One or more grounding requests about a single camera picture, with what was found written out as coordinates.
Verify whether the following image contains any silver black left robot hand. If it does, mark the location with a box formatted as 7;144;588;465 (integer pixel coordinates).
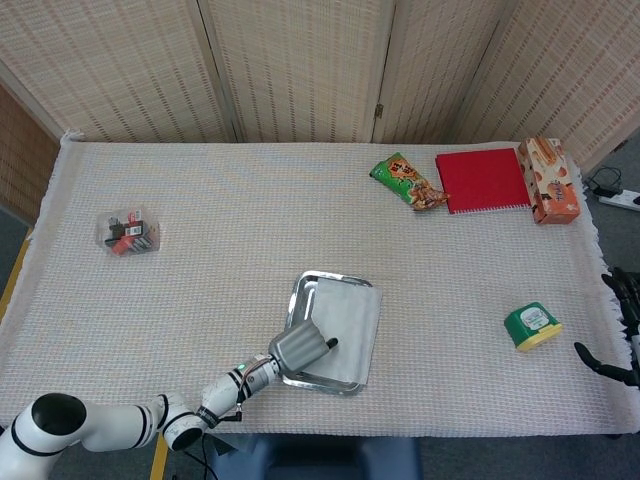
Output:
268;319;340;374

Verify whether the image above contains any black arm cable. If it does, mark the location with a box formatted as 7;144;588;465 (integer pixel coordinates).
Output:
184;433;211;480

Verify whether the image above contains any orange printed carton box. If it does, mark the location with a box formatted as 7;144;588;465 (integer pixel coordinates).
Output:
517;137;581;225

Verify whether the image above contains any green tin with yellow lid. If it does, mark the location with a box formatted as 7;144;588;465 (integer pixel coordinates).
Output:
503;301;563;353

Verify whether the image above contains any brown woven screen panel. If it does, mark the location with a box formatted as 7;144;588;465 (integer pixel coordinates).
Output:
0;84;60;226

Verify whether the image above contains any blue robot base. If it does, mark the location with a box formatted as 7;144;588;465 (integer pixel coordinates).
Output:
208;433;424;480

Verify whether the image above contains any white woven tablecloth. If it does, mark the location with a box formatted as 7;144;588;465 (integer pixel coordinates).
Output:
0;128;640;437

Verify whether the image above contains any silver metal tray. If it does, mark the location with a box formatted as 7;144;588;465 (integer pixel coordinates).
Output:
282;270;376;397

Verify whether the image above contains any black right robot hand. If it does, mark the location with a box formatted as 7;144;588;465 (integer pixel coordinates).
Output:
573;267;640;389

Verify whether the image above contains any white power strip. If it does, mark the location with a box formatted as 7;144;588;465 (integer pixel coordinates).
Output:
598;189;640;212

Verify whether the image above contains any green snack bag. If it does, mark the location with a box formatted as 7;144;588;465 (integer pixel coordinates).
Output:
369;152;450;212

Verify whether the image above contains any red spiral notebook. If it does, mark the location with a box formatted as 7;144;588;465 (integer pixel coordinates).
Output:
434;147;533;215

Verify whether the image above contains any beige woven screen panel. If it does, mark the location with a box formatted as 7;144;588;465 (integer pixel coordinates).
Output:
0;0;241;144
372;0;519;145
197;0;396;145
457;0;640;174

